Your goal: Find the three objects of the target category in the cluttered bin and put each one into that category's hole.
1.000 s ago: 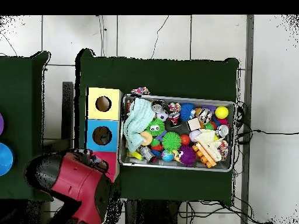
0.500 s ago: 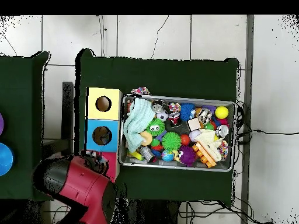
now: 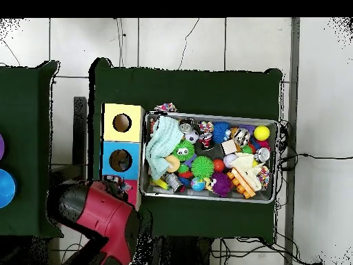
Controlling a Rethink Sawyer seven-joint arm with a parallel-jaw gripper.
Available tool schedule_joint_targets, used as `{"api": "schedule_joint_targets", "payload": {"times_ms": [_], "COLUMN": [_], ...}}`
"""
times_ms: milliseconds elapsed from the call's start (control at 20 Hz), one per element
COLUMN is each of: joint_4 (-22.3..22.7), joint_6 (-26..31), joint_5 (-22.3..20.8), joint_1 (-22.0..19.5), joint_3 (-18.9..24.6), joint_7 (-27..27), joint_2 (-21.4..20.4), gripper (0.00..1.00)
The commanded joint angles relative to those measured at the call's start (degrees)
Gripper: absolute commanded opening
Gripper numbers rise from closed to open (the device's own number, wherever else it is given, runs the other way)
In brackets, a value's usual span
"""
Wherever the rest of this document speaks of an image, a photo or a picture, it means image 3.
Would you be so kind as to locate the colourful patterned cloth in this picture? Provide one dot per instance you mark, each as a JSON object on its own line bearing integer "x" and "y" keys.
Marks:
{"x": 165, "y": 107}

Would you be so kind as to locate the crushed clear plastic bottle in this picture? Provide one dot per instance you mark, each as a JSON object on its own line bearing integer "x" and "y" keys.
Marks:
{"x": 121, "y": 185}

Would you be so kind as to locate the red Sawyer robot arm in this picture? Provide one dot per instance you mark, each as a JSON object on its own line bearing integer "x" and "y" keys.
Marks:
{"x": 102, "y": 212}

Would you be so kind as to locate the wooden box with three holes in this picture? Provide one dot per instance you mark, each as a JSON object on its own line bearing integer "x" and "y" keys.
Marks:
{"x": 126, "y": 135}

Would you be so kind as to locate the mint green cloth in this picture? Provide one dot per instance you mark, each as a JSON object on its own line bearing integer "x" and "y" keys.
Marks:
{"x": 162, "y": 140}

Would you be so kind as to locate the small soccer ball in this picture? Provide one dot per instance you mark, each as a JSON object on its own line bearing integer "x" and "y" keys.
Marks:
{"x": 191, "y": 136}

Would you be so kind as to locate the green fuzzy toy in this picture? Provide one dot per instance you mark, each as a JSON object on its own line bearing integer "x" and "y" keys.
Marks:
{"x": 202, "y": 167}

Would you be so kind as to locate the blue fuzzy toy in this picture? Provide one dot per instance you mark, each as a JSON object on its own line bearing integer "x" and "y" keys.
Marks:
{"x": 220, "y": 132}

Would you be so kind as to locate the dark green table cloth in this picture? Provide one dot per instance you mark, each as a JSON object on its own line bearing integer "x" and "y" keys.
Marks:
{"x": 187, "y": 91}
{"x": 27, "y": 96}

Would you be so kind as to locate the purple spiky toy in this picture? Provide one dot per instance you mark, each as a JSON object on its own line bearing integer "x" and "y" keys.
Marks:
{"x": 220, "y": 184}

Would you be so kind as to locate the cream knitted cloth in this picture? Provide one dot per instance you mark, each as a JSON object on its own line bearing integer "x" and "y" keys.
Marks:
{"x": 245, "y": 165}

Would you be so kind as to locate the orange toy building block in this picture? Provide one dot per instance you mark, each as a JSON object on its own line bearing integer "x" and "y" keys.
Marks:
{"x": 240, "y": 184}

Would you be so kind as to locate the yellow ball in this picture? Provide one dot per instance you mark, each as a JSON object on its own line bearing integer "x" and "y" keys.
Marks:
{"x": 261, "y": 133}

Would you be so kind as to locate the black flat panel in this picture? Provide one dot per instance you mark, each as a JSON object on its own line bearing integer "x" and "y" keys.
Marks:
{"x": 80, "y": 132}

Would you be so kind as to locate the purple plastic cup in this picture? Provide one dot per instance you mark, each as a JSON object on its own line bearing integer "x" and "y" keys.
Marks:
{"x": 1, "y": 146}

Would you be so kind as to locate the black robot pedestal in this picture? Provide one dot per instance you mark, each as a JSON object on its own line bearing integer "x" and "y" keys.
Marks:
{"x": 182, "y": 252}

